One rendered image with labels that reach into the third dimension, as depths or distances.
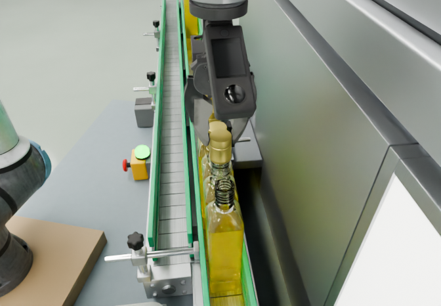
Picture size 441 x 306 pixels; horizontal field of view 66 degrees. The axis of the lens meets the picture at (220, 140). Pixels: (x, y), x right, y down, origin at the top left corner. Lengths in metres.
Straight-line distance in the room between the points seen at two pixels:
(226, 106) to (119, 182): 0.76
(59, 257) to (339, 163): 0.70
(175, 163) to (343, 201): 0.60
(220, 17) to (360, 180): 0.23
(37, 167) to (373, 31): 0.73
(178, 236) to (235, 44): 0.47
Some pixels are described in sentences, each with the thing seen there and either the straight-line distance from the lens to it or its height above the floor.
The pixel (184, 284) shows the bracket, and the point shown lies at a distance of 0.72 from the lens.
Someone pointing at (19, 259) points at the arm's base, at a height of 0.84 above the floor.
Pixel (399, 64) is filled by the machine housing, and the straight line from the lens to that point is 0.31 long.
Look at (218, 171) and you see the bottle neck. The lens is 0.53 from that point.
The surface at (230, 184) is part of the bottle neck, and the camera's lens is 0.50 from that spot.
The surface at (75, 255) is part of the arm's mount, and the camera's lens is 0.90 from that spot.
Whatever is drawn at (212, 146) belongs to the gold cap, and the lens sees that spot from 0.50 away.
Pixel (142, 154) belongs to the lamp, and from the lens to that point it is 1.02.
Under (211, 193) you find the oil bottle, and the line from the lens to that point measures 0.56.
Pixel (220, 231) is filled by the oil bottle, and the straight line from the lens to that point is 0.53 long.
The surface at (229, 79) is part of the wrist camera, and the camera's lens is 0.39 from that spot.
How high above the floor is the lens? 1.50
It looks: 39 degrees down
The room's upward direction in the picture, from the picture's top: straight up
